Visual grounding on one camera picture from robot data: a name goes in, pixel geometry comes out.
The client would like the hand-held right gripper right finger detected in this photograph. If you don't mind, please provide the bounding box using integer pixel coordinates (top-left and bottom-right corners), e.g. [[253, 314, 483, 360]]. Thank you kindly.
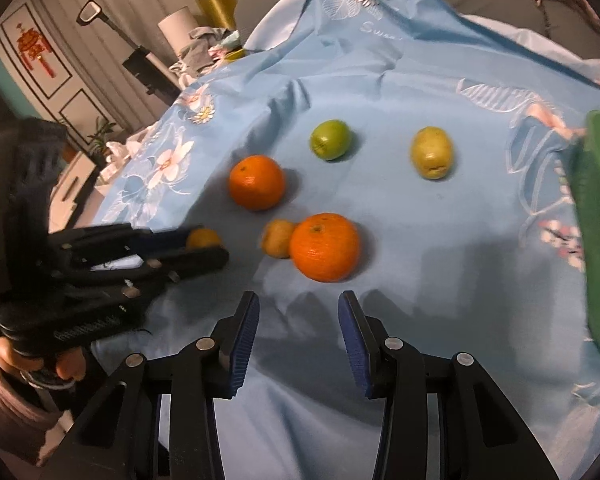
[[337, 290, 561, 480]]

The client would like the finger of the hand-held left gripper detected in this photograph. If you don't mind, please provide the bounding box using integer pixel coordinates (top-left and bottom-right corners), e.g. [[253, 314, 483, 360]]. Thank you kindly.
[[67, 245, 230, 291], [47, 224, 196, 266]]

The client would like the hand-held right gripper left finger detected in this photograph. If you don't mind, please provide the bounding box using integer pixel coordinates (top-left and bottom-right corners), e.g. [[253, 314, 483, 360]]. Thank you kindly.
[[40, 290, 261, 480]]

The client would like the small orange kumquat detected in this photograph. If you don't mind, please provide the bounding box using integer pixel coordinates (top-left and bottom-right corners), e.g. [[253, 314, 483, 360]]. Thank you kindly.
[[186, 228, 222, 250], [261, 219, 297, 259]]

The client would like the orange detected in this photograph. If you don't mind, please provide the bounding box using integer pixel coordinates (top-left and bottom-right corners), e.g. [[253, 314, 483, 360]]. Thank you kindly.
[[228, 154, 286, 212], [288, 213, 361, 283]]

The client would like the green jujube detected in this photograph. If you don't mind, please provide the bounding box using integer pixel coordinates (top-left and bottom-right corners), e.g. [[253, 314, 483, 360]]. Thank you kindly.
[[309, 119, 351, 162]]

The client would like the yellow-green jujube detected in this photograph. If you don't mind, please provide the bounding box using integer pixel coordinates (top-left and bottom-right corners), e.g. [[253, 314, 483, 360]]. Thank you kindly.
[[411, 126, 454, 181]]

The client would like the person's left forearm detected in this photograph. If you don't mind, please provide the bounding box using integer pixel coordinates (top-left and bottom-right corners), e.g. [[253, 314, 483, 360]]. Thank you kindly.
[[0, 340, 91, 466]]

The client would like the person's left hand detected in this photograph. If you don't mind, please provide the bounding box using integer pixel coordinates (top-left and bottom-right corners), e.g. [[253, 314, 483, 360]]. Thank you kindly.
[[0, 337, 88, 386]]

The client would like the white cabinet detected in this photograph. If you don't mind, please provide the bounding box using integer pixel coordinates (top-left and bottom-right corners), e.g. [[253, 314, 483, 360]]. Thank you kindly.
[[47, 152, 107, 221]]

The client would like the white plastic bag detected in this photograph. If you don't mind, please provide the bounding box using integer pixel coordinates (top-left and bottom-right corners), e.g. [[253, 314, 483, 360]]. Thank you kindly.
[[100, 140, 141, 181]]

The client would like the blue floral bed sheet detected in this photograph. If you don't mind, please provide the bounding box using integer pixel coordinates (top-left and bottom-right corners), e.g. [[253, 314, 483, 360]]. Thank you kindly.
[[45, 0, 600, 480]]

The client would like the potted plant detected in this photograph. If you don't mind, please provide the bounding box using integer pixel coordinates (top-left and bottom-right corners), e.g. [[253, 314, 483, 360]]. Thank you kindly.
[[86, 116, 118, 159]]

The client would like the black stick vacuum cleaner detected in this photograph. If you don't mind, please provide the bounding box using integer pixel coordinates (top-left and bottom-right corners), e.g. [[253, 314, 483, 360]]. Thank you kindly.
[[76, 1, 183, 106]]

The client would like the pile of clothes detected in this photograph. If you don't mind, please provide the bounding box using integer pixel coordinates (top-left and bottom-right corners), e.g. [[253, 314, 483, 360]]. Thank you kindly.
[[169, 25, 246, 86]]

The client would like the red knot wall decoration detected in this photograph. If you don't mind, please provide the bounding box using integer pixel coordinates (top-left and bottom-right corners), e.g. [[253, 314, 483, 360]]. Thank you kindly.
[[15, 22, 57, 79]]

